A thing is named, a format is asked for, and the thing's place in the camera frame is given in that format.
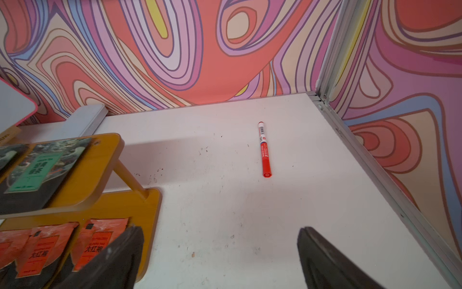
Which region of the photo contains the red tea bag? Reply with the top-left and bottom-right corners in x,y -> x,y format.
71,218 -> 129,272
6,222 -> 79,289
1,229 -> 31,289

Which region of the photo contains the white board with pink edge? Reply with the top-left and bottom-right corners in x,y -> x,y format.
0,78 -> 37,133

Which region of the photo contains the yellow wooden two-tier shelf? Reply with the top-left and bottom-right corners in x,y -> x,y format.
1,133 -> 162,281

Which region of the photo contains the white plastic box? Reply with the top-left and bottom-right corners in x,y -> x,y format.
50,104 -> 108,140

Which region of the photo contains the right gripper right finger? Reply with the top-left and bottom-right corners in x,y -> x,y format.
297,227 -> 383,289

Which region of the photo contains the red marker pen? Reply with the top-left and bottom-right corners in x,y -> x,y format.
258,122 -> 272,178

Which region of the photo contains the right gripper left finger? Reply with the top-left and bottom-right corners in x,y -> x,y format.
51,226 -> 144,289

